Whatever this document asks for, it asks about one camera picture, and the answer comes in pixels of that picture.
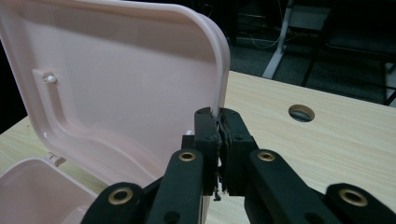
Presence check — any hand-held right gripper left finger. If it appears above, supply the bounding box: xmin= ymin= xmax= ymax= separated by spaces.
xmin=181 ymin=106 xmax=222 ymax=197

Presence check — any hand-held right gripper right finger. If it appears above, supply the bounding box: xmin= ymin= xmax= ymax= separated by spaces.
xmin=219 ymin=107 xmax=260 ymax=197

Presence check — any pink plastic lidded box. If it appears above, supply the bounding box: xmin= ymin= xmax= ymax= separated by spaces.
xmin=0 ymin=0 xmax=232 ymax=224

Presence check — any white desk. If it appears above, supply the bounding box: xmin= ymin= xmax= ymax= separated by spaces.
xmin=262 ymin=0 xmax=332 ymax=79

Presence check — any black chair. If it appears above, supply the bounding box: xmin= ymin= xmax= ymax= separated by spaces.
xmin=300 ymin=0 xmax=396 ymax=106

